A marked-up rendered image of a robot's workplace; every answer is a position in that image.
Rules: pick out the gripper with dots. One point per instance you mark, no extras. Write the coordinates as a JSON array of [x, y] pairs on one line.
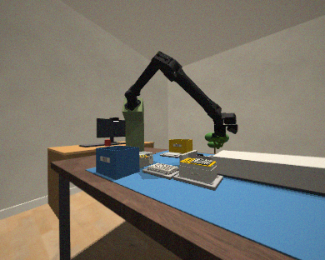
[[222, 137]]

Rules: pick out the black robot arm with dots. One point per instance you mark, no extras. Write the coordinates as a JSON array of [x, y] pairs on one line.
[[172, 70]]

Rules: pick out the blue bench mat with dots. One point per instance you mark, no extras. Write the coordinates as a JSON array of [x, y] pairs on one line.
[[286, 220]]

